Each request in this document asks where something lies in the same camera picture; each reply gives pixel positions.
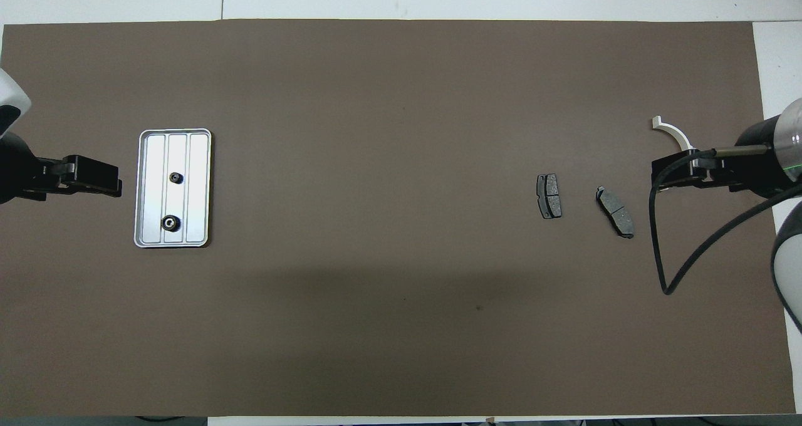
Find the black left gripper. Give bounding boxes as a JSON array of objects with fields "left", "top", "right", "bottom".
[{"left": 34, "top": 155, "right": 123, "bottom": 200}]

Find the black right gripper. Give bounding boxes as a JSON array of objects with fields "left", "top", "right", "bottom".
[{"left": 651, "top": 151, "right": 745, "bottom": 193}]

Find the silver metal ribbed tray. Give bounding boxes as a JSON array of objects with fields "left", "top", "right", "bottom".
[{"left": 133, "top": 128, "right": 212, "bottom": 249}]

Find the large dark brake pad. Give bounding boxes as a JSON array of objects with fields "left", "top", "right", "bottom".
[{"left": 595, "top": 186, "right": 635, "bottom": 239}]

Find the small dark brake pad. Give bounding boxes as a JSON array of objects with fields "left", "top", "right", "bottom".
[{"left": 536, "top": 173, "right": 563, "bottom": 220}]

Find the large brown table mat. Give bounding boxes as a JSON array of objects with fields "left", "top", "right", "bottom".
[{"left": 0, "top": 19, "right": 796, "bottom": 417}]

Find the white curved half ring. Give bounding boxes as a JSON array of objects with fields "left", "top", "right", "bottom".
[{"left": 652, "top": 116, "right": 709, "bottom": 192}]

